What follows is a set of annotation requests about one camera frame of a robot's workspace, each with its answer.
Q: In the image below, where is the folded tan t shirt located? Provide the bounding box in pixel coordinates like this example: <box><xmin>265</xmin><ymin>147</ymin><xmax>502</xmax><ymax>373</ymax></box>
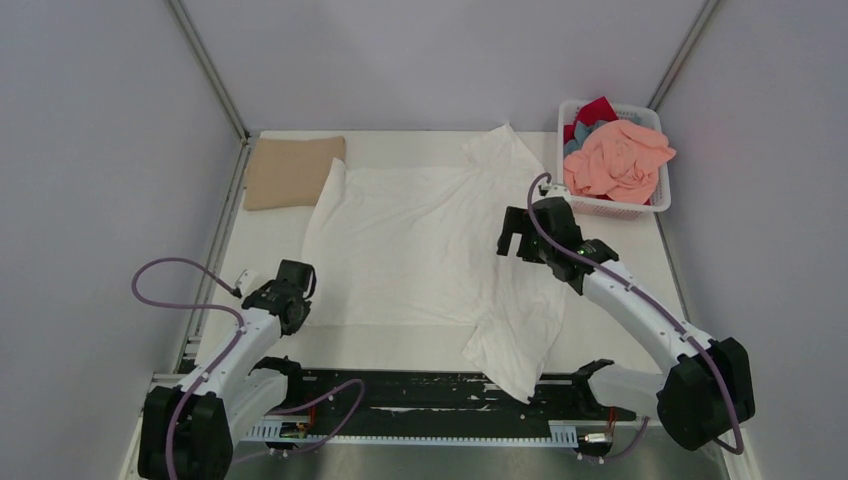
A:
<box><xmin>243</xmin><ymin>136</ymin><xmax>346</xmax><ymax>211</ymax></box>

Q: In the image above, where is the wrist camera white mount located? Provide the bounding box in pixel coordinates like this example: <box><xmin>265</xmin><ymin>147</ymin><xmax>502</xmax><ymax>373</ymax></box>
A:
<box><xmin>234</xmin><ymin>269</ymin><xmax>264</xmax><ymax>298</ymax></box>
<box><xmin>538</xmin><ymin>184</ymin><xmax>572</xmax><ymax>201</ymax></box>

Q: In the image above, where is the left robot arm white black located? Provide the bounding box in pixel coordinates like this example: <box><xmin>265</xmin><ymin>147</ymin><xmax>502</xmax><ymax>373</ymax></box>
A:
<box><xmin>137</xmin><ymin>260</ymin><xmax>317</xmax><ymax>479</ymax></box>

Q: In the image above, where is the white slotted cable duct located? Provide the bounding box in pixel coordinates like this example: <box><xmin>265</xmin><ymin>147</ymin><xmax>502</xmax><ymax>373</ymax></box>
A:
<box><xmin>241</xmin><ymin>419</ymin><xmax>578</xmax><ymax>448</ymax></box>

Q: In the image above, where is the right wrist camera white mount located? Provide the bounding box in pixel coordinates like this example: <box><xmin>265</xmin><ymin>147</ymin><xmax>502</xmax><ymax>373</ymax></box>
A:
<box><xmin>538</xmin><ymin>184</ymin><xmax>572</xmax><ymax>201</ymax></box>

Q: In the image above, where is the left aluminium frame post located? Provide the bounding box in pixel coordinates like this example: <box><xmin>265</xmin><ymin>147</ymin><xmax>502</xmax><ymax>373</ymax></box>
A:
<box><xmin>164</xmin><ymin>0</ymin><xmax>250</xmax><ymax>144</ymax></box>

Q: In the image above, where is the grey blue t shirt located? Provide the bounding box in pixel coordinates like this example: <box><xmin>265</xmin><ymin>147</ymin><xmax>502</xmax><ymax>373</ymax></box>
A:
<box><xmin>563</xmin><ymin>120</ymin><xmax>607</xmax><ymax>157</ymax></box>

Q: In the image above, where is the crumpled salmon pink t shirt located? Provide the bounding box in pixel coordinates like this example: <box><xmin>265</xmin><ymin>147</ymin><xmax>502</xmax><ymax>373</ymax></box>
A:
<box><xmin>563</xmin><ymin>120</ymin><xmax>676</xmax><ymax>205</ymax></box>

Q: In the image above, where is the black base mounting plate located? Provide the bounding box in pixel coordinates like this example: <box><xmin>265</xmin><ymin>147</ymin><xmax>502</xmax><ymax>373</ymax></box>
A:
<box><xmin>281</xmin><ymin>369</ymin><xmax>637</xmax><ymax>439</ymax></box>

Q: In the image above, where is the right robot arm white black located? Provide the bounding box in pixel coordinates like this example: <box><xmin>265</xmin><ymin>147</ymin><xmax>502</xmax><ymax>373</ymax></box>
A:
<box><xmin>497</xmin><ymin>197</ymin><xmax>756</xmax><ymax>455</ymax></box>

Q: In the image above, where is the white plastic laundry basket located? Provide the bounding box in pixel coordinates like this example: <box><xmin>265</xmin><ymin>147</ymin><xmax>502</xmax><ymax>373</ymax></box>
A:
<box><xmin>556</xmin><ymin>100</ymin><xmax>671</xmax><ymax>220</ymax></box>

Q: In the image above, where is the aluminium table edge rail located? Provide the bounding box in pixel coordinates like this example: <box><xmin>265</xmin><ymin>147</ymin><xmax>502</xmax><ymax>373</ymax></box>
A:
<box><xmin>117</xmin><ymin>134</ymin><xmax>257</xmax><ymax>479</ymax></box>

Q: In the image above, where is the aluminium frame post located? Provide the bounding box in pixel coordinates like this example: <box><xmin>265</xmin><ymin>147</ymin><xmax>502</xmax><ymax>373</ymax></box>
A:
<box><xmin>164</xmin><ymin>0</ymin><xmax>250</xmax><ymax>144</ymax></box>
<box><xmin>647</xmin><ymin>0</ymin><xmax>724</xmax><ymax>111</ymax></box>

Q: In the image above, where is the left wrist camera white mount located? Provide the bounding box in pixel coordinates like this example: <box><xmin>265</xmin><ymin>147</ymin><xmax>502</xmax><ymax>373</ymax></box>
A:
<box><xmin>234</xmin><ymin>269</ymin><xmax>264</xmax><ymax>298</ymax></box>

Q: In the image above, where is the red t shirt in basket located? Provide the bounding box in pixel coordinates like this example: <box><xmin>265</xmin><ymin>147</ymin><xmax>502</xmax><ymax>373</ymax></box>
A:
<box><xmin>563</xmin><ymin>96</ymin><xmax>619</xmax><ymax>143</ymax></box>

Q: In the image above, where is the right aluminium frame post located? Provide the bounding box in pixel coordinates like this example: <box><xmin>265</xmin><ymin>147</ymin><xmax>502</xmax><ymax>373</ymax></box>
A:
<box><xmin>647</xmin><ymin>0</ymin><xmax>724</xmax><ymax>111</ymax></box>

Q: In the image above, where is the white t shirt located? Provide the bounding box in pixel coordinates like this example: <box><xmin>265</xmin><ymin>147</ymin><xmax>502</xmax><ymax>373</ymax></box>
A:
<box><xmin>301</xmin><ymin>125</ymin><xmax>567</xmax><ymax>403</ymax></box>

